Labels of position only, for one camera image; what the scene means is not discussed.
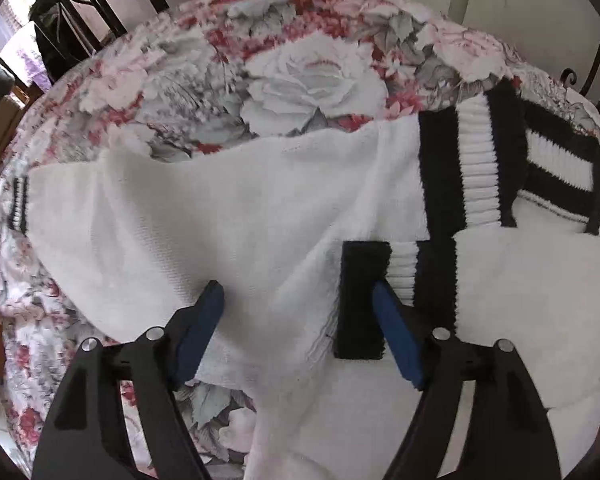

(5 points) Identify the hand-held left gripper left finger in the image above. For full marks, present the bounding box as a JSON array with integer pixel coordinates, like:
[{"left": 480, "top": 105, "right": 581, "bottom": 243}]
[{"left": 31, "top": 280, "right": 226, "bottom": 480}]

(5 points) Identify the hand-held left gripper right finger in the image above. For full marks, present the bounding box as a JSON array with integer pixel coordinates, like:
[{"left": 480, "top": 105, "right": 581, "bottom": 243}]
[{"left": 371, "top": 280, "right": 563, "bottom": 480}]

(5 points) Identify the white black-striped knit sweater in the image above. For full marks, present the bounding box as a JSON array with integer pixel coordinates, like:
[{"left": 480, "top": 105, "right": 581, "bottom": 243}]
[{"left": 10, "top": 80, "right": 600, "bottom": 480}]

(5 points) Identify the floral bedspread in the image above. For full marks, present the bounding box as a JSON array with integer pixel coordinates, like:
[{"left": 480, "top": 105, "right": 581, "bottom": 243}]
[{"left": 0, "top": 0, "right": 600, "bottom": 480}]

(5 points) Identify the brown wooden furniture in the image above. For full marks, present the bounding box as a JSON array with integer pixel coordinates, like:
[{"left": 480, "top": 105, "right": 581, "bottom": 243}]
[{"left": 0, "top": 85, "right": 31, "bottom": 186}]

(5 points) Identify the black round side table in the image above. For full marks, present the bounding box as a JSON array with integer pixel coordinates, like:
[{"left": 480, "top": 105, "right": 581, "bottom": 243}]
[{"left": 30, "top": 0, "right": 127, "bottom": 81}]

